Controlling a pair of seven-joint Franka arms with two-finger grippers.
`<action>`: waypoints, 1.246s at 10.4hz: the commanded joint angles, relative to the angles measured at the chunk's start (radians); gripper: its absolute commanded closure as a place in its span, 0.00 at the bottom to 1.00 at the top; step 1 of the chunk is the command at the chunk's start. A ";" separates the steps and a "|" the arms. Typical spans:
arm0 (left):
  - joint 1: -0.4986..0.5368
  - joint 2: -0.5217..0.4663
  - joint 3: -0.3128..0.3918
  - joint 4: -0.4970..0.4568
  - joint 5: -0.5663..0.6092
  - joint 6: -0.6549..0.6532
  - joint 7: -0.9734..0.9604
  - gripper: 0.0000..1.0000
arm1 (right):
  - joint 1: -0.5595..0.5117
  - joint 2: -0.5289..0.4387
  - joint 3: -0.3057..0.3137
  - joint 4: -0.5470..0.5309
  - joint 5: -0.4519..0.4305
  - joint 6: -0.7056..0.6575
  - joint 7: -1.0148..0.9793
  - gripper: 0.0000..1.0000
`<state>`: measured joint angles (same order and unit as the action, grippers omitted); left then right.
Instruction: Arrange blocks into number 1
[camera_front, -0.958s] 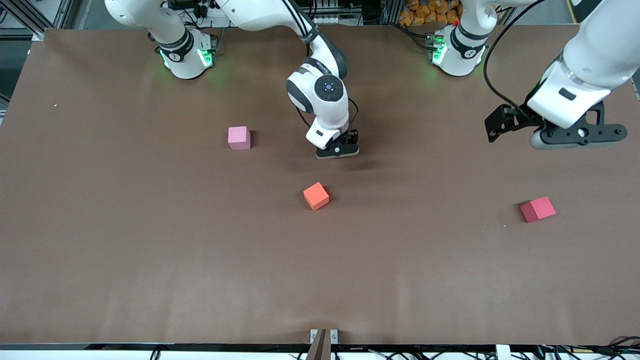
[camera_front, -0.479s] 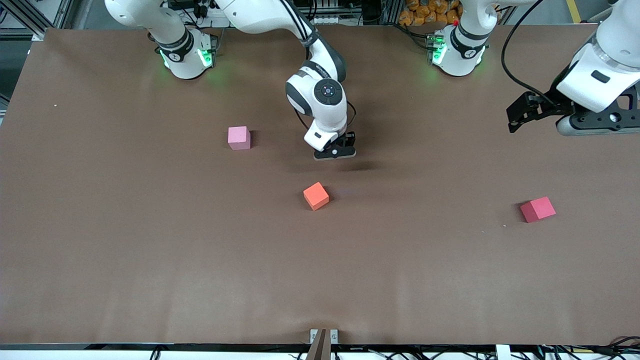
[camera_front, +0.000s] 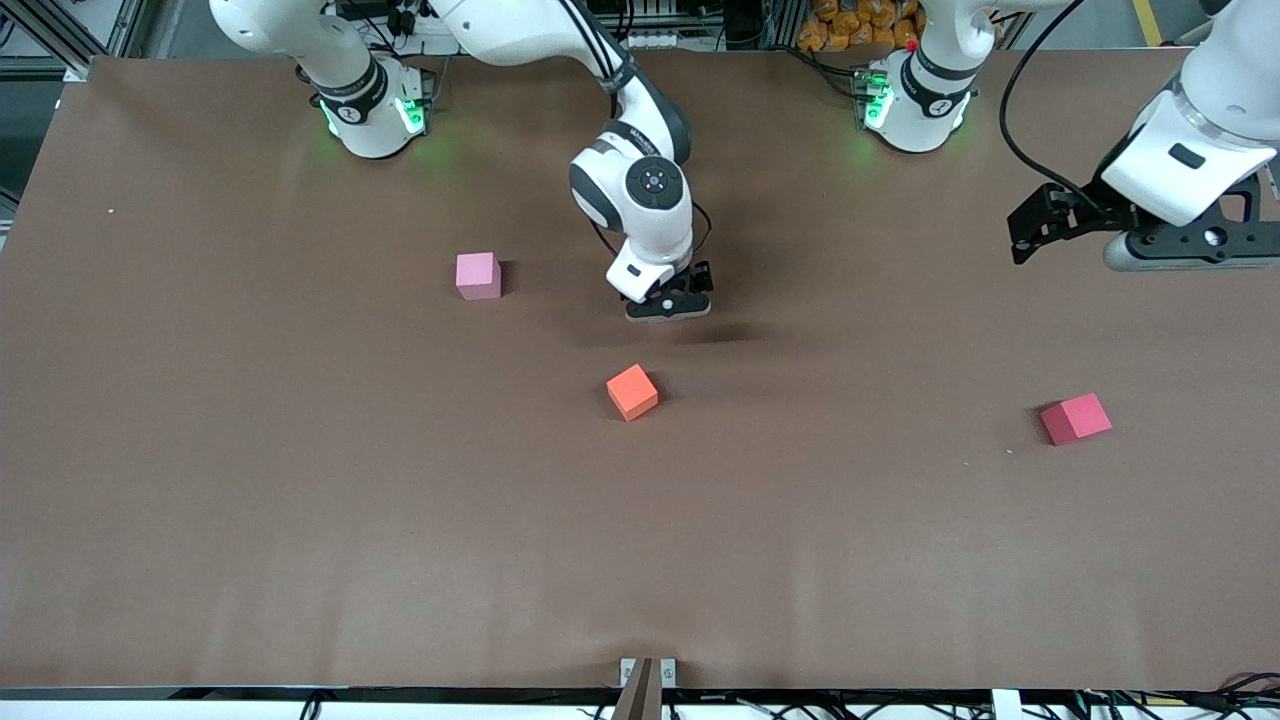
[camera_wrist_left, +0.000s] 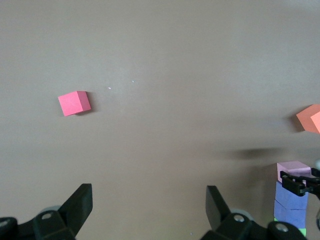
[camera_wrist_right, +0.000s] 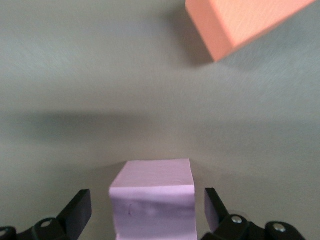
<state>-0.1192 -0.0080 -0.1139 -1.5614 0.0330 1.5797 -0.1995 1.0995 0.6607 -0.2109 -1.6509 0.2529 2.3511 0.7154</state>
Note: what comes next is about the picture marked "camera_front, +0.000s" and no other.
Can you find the orange foam block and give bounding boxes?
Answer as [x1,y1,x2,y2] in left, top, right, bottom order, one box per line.
[606,364,661,422]

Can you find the pink foam block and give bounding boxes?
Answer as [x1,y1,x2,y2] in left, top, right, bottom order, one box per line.
[456,252,503,302]

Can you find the red foam block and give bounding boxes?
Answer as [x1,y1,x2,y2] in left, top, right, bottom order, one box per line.
[1040,393,1113,447]

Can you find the brown table cover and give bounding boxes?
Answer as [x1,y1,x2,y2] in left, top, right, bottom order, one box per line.
[0,48,1280,691]

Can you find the orange snack bags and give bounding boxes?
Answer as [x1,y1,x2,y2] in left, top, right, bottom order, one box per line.
[797,0,926,54]

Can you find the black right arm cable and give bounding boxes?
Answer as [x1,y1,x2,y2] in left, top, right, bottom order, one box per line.
[588,198,715,259]

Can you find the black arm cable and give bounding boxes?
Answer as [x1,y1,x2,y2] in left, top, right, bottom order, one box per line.
[588,198,715,259]
[998,0,1111,213]

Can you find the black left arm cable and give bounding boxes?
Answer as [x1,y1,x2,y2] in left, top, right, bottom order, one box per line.
[998,0,1111,213]

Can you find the small metal bracket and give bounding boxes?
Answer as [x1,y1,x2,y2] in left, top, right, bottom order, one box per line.
[619,657,677,691]

